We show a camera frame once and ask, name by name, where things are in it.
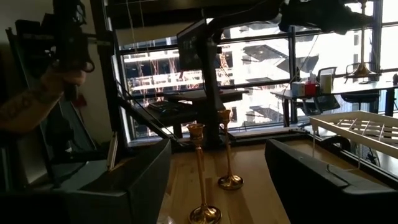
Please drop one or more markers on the black keyboard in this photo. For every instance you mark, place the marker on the black keyboard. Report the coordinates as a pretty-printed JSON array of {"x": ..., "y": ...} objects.
[{"x": 163, "y": 106}]

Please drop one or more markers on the dark office desk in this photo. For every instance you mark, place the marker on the dark office desk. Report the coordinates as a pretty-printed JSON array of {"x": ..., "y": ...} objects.
[{"x": 202, "y": 95}]

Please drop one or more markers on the pale blue box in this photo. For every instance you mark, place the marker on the pale blue box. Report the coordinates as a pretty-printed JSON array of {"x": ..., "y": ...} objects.
[{"x": 298, "y": 89}]

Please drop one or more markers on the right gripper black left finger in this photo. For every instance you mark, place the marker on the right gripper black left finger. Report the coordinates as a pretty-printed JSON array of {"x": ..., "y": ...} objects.
[{"x": 124, "y": 199}]

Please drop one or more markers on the person's hand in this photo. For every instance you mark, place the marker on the person's hand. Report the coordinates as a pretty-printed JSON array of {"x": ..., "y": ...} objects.
[{"x": 65, "y": 79}]

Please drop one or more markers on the white lattice shelf rack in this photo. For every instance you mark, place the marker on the white lattice shelf rack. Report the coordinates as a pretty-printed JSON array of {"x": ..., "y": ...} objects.
[{"x": 357, "y": 119}]

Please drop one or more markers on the black rig post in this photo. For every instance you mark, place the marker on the black rig post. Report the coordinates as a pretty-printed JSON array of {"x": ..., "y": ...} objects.
[{"x": 105, "y": 77}]

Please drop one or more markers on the large glass window wall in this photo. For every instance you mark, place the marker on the large glass window wall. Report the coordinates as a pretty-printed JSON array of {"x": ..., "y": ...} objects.
[{"x": 264, "y": 62}]

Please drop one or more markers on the white cylindrical container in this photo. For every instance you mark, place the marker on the white cylindrical container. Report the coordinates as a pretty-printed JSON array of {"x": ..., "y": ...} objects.
[{"x": 326, "y": 83}]

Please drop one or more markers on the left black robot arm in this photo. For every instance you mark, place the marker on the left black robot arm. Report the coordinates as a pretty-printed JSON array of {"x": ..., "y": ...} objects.
[{"x": 211, "y": 93}]

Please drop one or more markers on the office desk with black legs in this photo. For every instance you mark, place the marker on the office desk with black legs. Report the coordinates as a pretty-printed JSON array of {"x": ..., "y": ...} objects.
[{"x": 357, "y": 87}]

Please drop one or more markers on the person's forearm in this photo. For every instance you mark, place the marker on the person's forearm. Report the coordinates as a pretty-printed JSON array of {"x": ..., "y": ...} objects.
[{"x": 25, "y": 109}]

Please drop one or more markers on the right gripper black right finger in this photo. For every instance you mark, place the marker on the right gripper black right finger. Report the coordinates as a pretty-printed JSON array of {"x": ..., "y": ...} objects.
[{"x": 326, "y": 202}]

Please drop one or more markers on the black computer monitor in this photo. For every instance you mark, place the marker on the black computer monitor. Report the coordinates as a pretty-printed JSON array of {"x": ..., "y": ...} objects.
[{"x": 188, "y": 46}]

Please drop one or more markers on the tall gold candlestick holder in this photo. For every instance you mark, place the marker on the tall gold candlestick holder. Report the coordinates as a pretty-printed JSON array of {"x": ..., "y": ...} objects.
[
  {"x": 200, "y": 174},
  {"x": 230, "y": 182},
  {"x": 362, "y": 70}
]

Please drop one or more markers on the black office chair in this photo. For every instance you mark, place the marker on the black office chair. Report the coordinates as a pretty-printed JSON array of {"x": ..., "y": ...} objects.
[
  {"x": 351, "y": 68},
  {"x": 326, "y": 71}
]

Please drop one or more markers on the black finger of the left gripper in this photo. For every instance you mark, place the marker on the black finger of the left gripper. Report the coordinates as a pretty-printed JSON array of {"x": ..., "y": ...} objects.
[{"x": 351, "y": 21}]

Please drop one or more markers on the red tissue box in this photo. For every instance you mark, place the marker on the red tissue box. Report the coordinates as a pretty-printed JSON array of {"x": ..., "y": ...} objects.
[{"x": 311, "y": 89}]

